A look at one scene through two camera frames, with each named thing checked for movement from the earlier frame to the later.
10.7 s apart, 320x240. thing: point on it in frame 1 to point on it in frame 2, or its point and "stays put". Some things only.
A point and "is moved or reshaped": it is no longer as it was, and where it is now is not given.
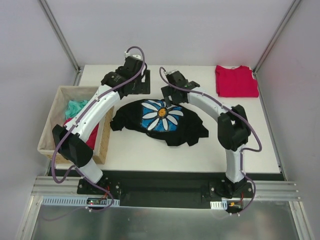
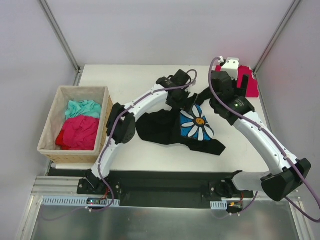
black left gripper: [141, 81] to [180, 100]
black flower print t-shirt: [173, 126] is moved or reshaped
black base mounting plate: [141, 189] stays put
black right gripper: [169, 92] to [240, 83]
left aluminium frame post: [61, 38] stays put
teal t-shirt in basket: [74, 108] stays put
